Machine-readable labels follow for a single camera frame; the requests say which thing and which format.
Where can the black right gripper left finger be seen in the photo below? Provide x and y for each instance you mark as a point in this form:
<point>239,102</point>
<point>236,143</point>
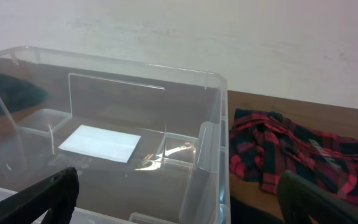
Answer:
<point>55,197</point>

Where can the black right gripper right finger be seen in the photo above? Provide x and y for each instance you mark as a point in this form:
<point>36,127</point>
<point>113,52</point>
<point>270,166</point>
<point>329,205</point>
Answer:
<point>302,201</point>

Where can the black garment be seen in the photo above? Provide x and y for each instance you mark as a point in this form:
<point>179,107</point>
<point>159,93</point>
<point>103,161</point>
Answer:
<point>245,214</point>
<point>19,94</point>

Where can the red plaid shirt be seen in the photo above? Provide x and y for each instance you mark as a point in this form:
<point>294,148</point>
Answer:
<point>263,144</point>

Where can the white label in bin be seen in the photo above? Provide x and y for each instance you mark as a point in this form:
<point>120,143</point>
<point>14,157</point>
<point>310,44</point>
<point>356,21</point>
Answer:
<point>101,143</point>

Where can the clear plastic storage bin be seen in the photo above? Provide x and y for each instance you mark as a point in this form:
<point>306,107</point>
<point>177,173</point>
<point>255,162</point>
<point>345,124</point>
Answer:
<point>178,172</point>

